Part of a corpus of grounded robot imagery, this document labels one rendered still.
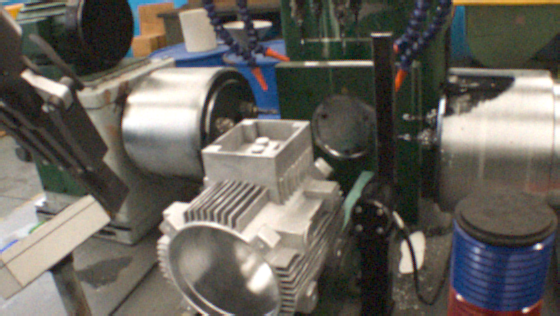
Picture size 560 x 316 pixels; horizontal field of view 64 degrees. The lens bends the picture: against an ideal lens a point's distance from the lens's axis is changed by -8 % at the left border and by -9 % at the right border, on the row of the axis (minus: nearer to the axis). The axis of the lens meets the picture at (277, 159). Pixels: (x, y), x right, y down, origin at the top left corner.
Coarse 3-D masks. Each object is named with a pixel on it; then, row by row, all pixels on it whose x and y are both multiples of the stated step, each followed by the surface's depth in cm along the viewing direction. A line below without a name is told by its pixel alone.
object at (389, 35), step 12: (372, 36) 66; (384, 36) 65; (372, 48) 67; (384, 48) 66; (372, 60) 68; (384, 60) 67; (384, 72) 68; (384, 84) 68; (384, 96) 69; (384, 108) 70; (384, 120) 70; (396, 120) 71; (384, 132) 71; (396, 132) 72; (384, 144) 72; (396, 144) 72; (384, 156) 73; (396, 156) 73; (384, 168) 74; (396, 168) 74; (396, 180) 74
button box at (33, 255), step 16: (80, 208) 65; (96, 208) 67; (48, 224) 60; (64, 224) 62; (80, 224) 64; (96, 224) 66; (32, 240) 58; (48, 240) 59; (64, 240) 61; (80, 240) 63; (0, 256) 54; (16, 256) 55; (32, 256) 57; (48, 256) 58; (64, 256) 60; (0, 272) 55; (16, 272) 55; (32, 272) 56; (0, 288) 57; (16, 288) 55
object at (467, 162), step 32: (448, 96) 71; (480, 96) 70; (512, 96) 68; (544, 96) 66; (448, 128) 70; (480, 128) 68; (512, 128) 66; (544, 128) 64; (448, 160) 70; (480, 160) 68; (512, 160) 66; (544, 160) 64; (448, 192) 73; (544, 192) 66
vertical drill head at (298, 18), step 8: (296, 0) 80; (312, 0) 89; (320, 0) 89; (336, 0) 78; (344, 0) 78; (352, 0) 86; (296, 8) 81; (312, 8) 90; (320, 8) 90; (336, 8) 78; (344, 8) 78; (352, 8) 87; (360, 8) 87; (296, 16) 82; (304, 16) 82; (320, 16) 91; (336, 16) 79; (344, 16) 79; (296, 24) 83; (320, 32) 93; (320, 40) 93; (344, 40) 81; (344, 48) 82
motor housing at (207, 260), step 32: (224, 192) 58; (256, 192) 58; (192, 224) 55; (224, 224) 53; (256, 224) 55; (320, 224) 61; (160, 256) 61; (192, 256) 64; (224, 256) 70; (256, 256) 73; (288, 256) 54; (320, 256) 61; (192, 288) 63; (224, 288) 66; (256, 288) 67; (288, 288) 54
